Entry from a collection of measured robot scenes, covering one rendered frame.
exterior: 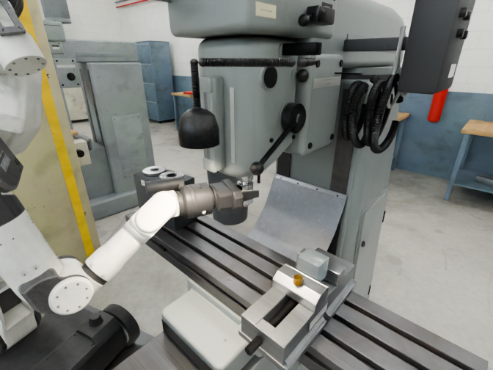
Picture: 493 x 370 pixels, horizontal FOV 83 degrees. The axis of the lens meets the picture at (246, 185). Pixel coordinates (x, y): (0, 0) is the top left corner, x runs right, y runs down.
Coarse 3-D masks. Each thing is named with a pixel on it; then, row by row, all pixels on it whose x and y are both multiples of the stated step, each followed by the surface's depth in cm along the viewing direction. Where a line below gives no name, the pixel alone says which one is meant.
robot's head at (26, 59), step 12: (0, 12) 46; (12, 24) 47; (0, 36) 45; (12, 36) 46; (24, 36) 47; (0, 48) 46; (12, 48) 46; (24, 48) 47; (36, 48) 49; (0, 60) 47; (12, 60) 46; (24, 60) 48; (36, 60) 49; (12, 72) 49; (24, 72) 50; (36, 72) 52
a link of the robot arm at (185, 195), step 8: (152, 184) 70; (160, 184) 70; (168, 184) 71; (176, 184) 72; (184, 184) 72; (152, 192) 70; (176, 192) 71; (184, 192) 70; (192, 192) 71; (184, 200) 70; (192, 200) 70; (184, 208) 70; (192, 208) 70; (176, 216) 69; (184, 216) 72; (192, 216) 72
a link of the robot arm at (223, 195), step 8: (192, 184) 73; (200, 184) 73; (216, 184) 78; (224, 184) 78; (232, 184) 78; (200, 192) 71; (208, 192) 72; (216, 192) 73; (224, 192) 73; (232, 192) 74; (240, 192) 74; (200, 200) 71; (208, 200) 72; (216, 200) 74; (224, 200) 73; (232, 200) 74; (240, 200) 73; (200, 208) 71; (208, 208) 72; (216, 208) 76; (224, 208) 75; (240, 208) 76; (200, 216) 74
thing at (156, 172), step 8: (152, 168) 113; (160, 168) 113; (136, 176) 109; (144, 176) 108; (152, 176) 108; (160, 176) 105; (168, 176) 107; (176, 176) 105; (184, 176) 108; (136, 184) 111; (144, 184) 108; (136, 192) 114; (144, 192) 110; (144, 200) 112; (168, 224) 108; (176, 224) 106; (184, 224) 109
